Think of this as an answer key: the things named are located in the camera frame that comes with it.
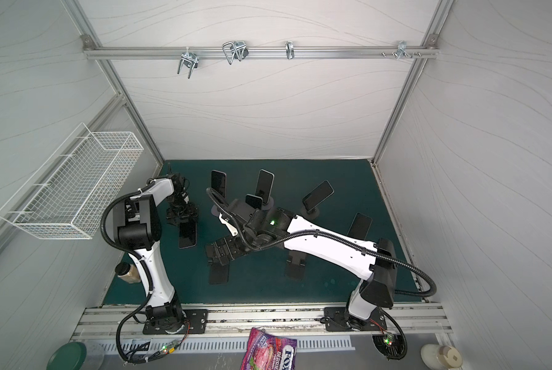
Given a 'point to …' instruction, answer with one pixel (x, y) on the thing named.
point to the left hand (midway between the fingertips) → (185, 221)
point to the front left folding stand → (217, 273)
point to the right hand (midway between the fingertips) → (224, 252)
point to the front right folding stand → (295, 265)
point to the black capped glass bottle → (127, 272)
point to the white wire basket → (74, 190)
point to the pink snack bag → (265, 351)
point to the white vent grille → (158, 347)
